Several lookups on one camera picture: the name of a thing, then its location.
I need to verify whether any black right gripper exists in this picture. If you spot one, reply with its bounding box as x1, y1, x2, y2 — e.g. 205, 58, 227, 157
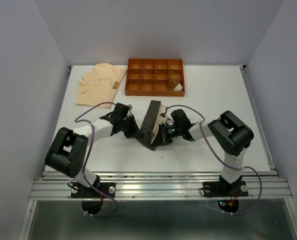
150, 123, 182, 148

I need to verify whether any dark grey underwear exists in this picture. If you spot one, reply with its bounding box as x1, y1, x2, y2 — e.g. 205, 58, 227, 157
136, 100, 165, 151

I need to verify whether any orange compartment tray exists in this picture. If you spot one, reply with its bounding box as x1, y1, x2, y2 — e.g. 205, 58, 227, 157
125, 58, 186, 97

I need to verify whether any brown underwear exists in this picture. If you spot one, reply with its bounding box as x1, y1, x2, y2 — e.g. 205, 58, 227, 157
168, 78, 184, 92

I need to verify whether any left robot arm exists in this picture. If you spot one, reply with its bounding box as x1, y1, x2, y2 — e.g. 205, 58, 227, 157
44, 103, 140, 197

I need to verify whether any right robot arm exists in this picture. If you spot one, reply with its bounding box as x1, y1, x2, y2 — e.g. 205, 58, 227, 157
150, 109, 254, 198

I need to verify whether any peach underwear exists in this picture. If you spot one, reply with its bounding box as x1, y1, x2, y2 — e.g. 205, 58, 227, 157
76, 63, 127, 109

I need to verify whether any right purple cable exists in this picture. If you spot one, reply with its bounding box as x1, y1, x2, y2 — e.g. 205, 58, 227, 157
163, 104, 262, 216

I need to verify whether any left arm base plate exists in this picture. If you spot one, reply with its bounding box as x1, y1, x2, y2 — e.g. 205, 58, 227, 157
67, 182, 116, 199

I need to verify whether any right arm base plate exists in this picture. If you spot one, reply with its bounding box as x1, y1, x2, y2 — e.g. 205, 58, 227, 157
201, 181, 249, 198

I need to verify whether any aluminium right side rail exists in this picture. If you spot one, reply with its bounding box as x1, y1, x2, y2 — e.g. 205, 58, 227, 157
239, 65, 280, 178

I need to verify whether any aluminium rail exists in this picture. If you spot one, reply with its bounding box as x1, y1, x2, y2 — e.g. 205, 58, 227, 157
29, 170, 293, 201
239, 65, 280, 178

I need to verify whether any aluminium front rail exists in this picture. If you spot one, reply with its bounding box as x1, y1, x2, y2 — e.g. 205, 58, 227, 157
29, 170, 293, 201

